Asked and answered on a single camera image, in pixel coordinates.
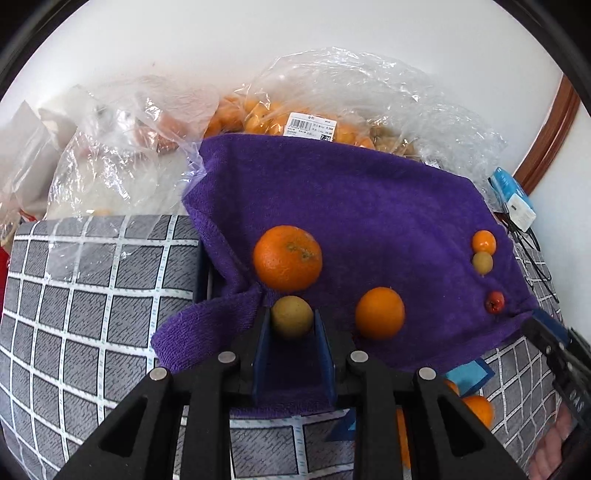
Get cluster of oranges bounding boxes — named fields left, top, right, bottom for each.
left=396, top=378, right=495, bottom=469

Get medium orange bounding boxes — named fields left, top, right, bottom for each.
left=355, top=287, right=406, bottom=341

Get brown wooden door frame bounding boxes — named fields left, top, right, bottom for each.
left=513, top=74, right=581, bottom=195

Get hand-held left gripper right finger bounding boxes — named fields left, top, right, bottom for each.
left=314, top=310, right=527, bottom=480

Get clear bag of tomatoes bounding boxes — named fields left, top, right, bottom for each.
left=46, top=76, right=222, bottom=222

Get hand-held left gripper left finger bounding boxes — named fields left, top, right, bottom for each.
left=53, top=307, right=271, bottom=480

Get white and blue box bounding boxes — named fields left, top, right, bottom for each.
left=489, top=167, right=537, bottom=230

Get black cable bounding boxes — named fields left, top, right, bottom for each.
left=488, top=178, right=560, bottom=303

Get small orange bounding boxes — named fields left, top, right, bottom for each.
left=472, top=230, right=498, bottom=254

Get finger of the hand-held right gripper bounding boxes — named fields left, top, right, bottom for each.
left=522, top=310, right=572, bottom=358

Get purple towel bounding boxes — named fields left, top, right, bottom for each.
left=151, top=134, right=541, bottom=418

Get white plastic bag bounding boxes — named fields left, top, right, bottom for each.
left=0, top=85, right=93, bottom=241

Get white label sticker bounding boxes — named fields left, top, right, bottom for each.
left=285, top=112, right=337, bottom=143

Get person's right hand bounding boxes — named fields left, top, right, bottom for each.
left=530, top=406, right=583, bottom=480

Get clear bag of mandarins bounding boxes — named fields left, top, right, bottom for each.
left=203, top=46, right=384, bottom=149

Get grey checkered blanket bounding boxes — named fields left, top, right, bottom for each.
left=0, top=215, right=568, bottom=480

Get large orange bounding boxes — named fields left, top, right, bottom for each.
left=253, top=225, right=323, bottom=293

